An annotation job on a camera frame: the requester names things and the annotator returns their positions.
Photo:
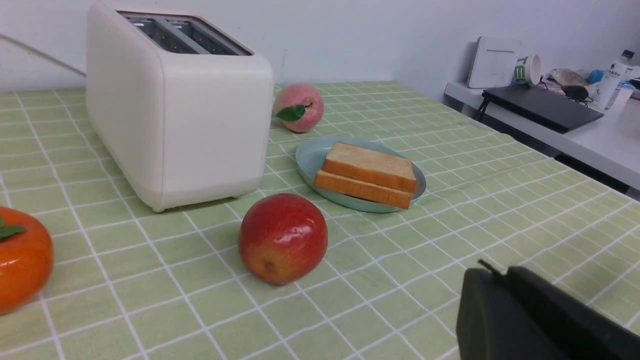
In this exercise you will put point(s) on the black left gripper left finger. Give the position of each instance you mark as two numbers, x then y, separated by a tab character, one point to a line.
492	324

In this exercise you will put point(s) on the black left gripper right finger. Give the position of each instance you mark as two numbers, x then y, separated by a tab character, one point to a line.
580	332

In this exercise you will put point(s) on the toast slice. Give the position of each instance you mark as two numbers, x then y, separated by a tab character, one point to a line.
370	166
362	190

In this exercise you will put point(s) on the white two-slot toaster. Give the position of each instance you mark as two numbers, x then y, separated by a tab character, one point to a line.
183	107

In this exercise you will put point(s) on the white side desk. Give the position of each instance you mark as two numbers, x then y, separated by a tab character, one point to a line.
609	145

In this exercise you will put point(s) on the black laptop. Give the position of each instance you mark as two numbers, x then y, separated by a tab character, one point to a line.
540	106

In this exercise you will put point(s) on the red apple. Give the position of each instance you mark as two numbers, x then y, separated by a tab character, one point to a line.
282	238

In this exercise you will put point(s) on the black computer mouse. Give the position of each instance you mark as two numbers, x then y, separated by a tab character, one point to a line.
575	92

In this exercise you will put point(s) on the light blue round plate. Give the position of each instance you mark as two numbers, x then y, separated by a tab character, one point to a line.
310	157

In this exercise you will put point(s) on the white and green mug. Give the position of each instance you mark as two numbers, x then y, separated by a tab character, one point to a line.
528	70

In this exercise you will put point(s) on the white box device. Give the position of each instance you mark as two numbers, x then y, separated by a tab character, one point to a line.
493	63

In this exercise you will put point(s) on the white plastic bottle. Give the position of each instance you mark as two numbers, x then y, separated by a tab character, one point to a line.
617	73

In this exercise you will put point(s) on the pink peach with green leaf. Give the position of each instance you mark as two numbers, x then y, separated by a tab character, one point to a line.
299	107

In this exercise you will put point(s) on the green checkered tablecloth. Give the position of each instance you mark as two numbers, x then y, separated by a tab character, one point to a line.
129	284

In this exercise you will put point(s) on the orange persimmon with green leaves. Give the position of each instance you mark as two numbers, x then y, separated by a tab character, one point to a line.
26	258

